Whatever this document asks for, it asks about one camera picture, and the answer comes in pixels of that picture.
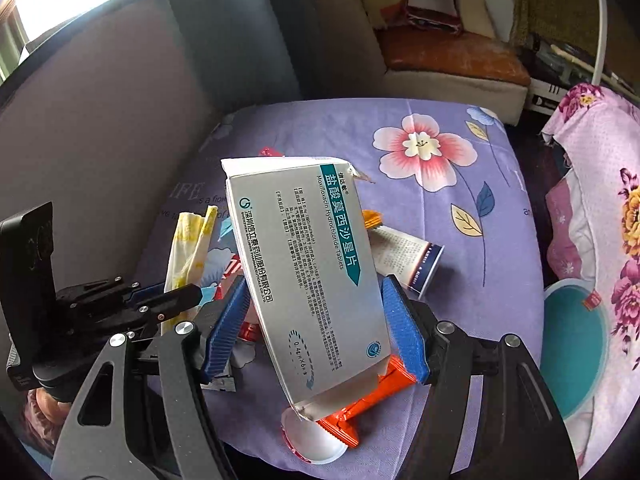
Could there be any beige sofa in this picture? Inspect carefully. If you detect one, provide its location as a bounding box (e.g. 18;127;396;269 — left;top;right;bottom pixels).
305;0;531;126

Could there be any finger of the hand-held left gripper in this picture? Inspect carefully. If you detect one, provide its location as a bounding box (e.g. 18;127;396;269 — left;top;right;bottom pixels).
137;285;203;323
131;282;166;306

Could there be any pink floral cloth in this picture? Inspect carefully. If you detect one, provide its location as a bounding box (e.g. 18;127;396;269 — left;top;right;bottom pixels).
540;82;640;476

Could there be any white cup with red rim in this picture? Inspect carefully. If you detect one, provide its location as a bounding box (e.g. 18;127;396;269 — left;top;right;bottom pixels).
280;404;347;462

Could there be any black white electronic device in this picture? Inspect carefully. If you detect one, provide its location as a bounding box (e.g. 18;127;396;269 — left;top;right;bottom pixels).
522;35;601;113

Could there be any purple floral cloth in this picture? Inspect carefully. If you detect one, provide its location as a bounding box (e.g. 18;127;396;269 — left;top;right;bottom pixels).
132;97;546;461

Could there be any mustard patterned curtain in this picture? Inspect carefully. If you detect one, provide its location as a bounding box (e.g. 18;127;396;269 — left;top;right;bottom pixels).
502;0;601;46

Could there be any orange seat cushion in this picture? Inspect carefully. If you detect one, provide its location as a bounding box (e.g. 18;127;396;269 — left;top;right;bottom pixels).
375;27;531;86

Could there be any white pole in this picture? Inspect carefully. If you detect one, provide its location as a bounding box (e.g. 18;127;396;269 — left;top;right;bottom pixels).
592;0;610;86

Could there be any yellow white wrapper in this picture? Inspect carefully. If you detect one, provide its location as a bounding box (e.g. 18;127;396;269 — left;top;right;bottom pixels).
164;206;219;322

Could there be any white paper cup navy base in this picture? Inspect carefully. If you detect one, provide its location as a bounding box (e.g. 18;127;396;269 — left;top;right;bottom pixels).
372;225;445;302

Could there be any red cola can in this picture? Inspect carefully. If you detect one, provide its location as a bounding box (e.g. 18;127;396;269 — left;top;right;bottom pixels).
216;254;262;357

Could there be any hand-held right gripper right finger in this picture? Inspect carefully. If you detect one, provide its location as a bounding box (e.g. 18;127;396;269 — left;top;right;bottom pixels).
381;275;581;480

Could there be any teal plastic basin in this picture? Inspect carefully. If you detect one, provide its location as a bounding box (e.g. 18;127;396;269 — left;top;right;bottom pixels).
542;279;610;421

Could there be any large orange wrapper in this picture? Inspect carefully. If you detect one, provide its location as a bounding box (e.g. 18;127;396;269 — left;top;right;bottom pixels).
319;355;417;448

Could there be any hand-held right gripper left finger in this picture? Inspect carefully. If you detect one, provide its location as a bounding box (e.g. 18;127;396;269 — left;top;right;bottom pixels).
50;274;253;480

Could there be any silver medicine box teal label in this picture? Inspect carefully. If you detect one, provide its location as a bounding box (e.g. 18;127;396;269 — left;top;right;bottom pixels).
221;155;392;423

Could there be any cream cushion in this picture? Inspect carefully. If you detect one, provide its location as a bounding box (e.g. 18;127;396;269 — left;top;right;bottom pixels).
455;0;498;38

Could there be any cream recorder flute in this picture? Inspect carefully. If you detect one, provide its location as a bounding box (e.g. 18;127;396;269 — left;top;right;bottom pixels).
549;42;631;91

